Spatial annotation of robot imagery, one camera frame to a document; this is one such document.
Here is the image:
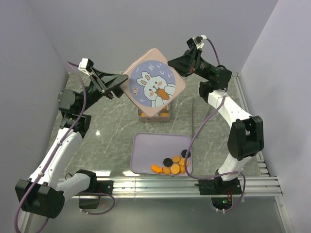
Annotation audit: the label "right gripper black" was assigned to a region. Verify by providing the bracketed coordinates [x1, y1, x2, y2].
[166, 47, 215, 81]

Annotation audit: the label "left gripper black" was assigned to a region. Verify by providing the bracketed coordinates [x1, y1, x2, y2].
[79, 67, 133, 114]

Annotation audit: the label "metal tongs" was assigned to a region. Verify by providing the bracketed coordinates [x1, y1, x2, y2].
[191, 96, 205, 137]

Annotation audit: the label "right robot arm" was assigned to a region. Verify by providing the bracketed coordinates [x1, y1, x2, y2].
[168, 47, 264, 195]

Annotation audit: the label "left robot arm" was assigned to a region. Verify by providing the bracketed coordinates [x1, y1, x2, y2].
[15, 68, 128, 218]

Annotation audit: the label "pink cookie tin box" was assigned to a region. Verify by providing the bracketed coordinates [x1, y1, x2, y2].
[138, 105, 171, 122]

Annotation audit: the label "lilac plastic tray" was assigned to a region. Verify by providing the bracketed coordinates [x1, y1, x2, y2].
[130, 133, 191, 175]

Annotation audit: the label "black sandwich cookie right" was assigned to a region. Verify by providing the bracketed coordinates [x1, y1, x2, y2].
[181, 150, 191, 158]

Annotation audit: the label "black sandwich cookie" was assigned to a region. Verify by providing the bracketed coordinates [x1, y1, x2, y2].
[163, 158, 173, 167]
[181, 150, 191, 158]

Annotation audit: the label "orange fish cookie bottom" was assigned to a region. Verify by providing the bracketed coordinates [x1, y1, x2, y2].
[151, 165, 163, 174]

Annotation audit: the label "black sandwich cookie centre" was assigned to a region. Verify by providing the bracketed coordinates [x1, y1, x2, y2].
[163, 158, 173, 167]

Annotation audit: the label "orange round cookie tray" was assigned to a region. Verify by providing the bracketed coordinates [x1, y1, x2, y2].
[172, 156, 181, 164]

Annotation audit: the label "orange waffle cookie right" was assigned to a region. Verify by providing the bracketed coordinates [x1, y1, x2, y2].
[179, 158, 189, 167]

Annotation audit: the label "orange round waffle cookie bottom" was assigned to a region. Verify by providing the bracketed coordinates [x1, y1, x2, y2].
[171, 164, 181, 175]

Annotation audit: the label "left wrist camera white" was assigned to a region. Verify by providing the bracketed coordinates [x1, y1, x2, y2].
[78, 58, 94, 76]

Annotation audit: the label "aluminium rail frame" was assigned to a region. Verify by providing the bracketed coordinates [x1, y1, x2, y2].
[14, 72, 285, 233]

